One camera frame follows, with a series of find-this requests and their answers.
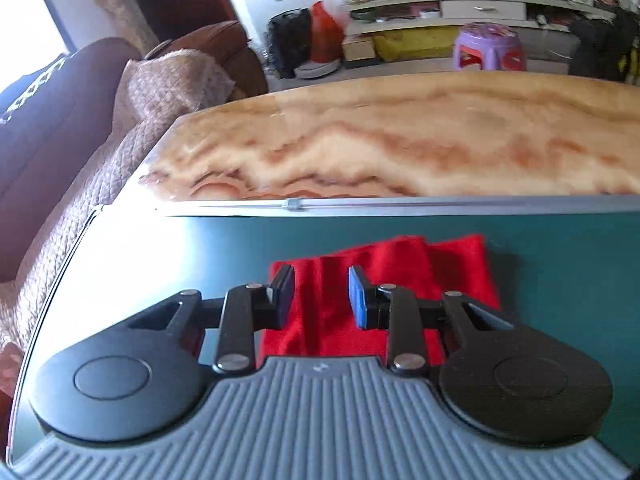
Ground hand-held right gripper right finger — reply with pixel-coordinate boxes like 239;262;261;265
348;264;516;377

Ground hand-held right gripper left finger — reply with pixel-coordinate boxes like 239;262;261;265
127;263;296;377

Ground red pants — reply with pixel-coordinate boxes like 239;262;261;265
257;233;502;362

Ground quilted beige sofa cover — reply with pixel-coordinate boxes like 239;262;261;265
0;49;237;353

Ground cardboard box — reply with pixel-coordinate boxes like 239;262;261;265
342;37;376;64

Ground black bag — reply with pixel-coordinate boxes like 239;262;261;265
267;8;314;79

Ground red plastic bag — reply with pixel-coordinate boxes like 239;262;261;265
309;1;346;62

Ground brown leather sofa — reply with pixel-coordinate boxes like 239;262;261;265
0;20;271;283

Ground purple plastic stool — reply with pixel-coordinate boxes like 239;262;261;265
452;22;529;72

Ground white TV cabinet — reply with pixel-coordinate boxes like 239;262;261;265
342;0;622;67

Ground dark cloth with white print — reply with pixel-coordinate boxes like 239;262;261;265
0;54;69;127

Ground black backpack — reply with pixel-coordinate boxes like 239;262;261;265
569;6;640;84

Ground green board with silver frame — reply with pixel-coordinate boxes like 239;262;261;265
9;199;640;467

